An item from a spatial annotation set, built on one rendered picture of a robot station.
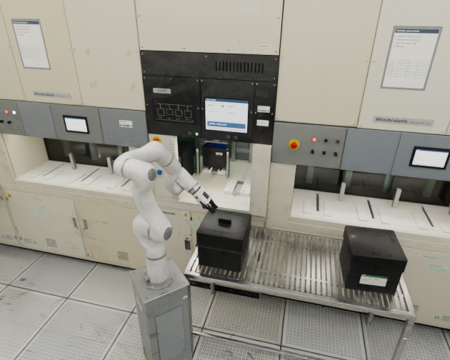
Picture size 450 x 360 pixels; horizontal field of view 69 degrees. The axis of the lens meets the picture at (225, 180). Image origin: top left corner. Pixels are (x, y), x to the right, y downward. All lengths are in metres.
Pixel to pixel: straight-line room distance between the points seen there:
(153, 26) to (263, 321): 2.26
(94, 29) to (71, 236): 1.84
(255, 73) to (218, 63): 0.23
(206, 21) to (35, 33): 1.20
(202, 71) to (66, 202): 1.69
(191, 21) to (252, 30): 0.36
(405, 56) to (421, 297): 1.72
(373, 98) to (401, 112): 0.18
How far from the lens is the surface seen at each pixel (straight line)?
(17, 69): 2.90
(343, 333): 2.91
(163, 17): 2.21
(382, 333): 3.02
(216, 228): 2.00
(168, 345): 2.32
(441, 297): 2.94
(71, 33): 2.54
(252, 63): 2.08
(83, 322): 3.01
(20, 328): 3.17
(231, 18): 2.08
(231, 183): 2.74
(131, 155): 1.65
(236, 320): 2.83
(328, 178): 2.76
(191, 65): 2.17
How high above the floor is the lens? 2.19
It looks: 28 degrees down
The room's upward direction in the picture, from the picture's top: 1 degrees clockwise
